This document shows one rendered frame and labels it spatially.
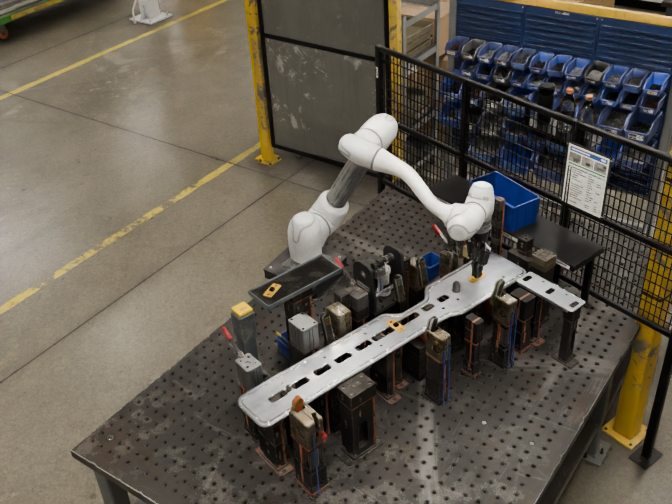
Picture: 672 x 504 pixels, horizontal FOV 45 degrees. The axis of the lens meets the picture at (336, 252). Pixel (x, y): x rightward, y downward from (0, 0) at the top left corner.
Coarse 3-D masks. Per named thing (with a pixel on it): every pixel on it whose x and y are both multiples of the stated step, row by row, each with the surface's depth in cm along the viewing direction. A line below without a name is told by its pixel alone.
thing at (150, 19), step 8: (136, 0) 934; (144, 0) 935; (152, 0) 938; (144, 8) 942; (152, 8) 942; (136, 16) 956; (144, 16) 945; (152, 16) 945; (160, 16) 952; (168, 16) 953; (152, 24) 936
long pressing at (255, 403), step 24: (504, 264) 355; (432, 288) 343; (480, 288) 342; (504, 288) 342; (408, 312) 331; (432, 312) 330; (456, 312) 330; (360, 336) 320; (408, 336) 319; (312, 360) 310; (360, 360) 309; (264, 384) 300; (312, 384) 300; (336, 384) 300; (240, 408) 293; (264, 408) 291; (288, 408) 290
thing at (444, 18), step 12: (444, 0) 635; (408, 12) 616; (420, 12) 615; (432, 12) 614; (444, 12) 612; (444, 24) 610; (432, 36) 609; (444, 36) 616; (444, 48) 622; (432, 60) 666; (444, 60) 615; (420, 72) 674; (408, 84) 655; (432, 96) 637; (432, 120) 648
